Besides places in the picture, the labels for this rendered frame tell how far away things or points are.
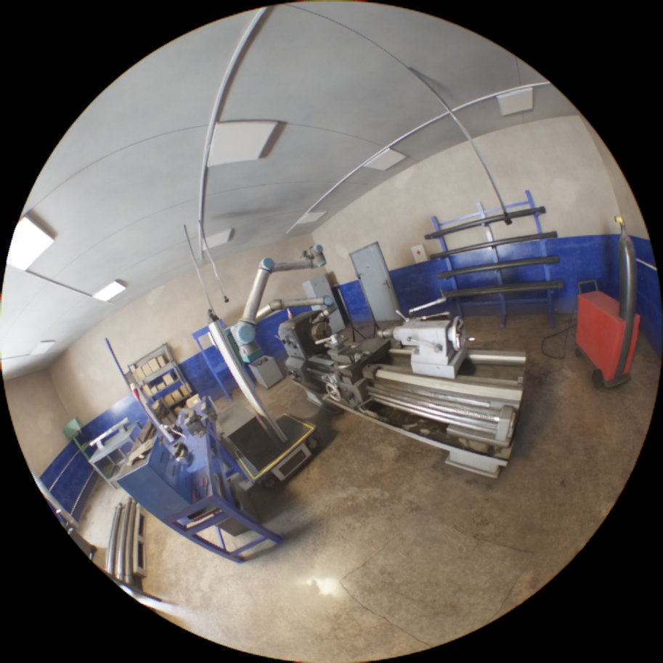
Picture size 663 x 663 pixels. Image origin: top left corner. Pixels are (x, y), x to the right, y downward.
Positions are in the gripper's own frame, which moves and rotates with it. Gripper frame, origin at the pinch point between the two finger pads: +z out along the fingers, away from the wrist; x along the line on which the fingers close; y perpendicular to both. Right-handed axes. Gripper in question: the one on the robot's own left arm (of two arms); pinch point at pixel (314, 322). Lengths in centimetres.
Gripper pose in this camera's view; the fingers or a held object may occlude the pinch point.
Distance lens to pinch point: 238.2
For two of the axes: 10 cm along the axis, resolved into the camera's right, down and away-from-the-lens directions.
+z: -7.8, 5.5, 2.8
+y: -6.2, -6.8, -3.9
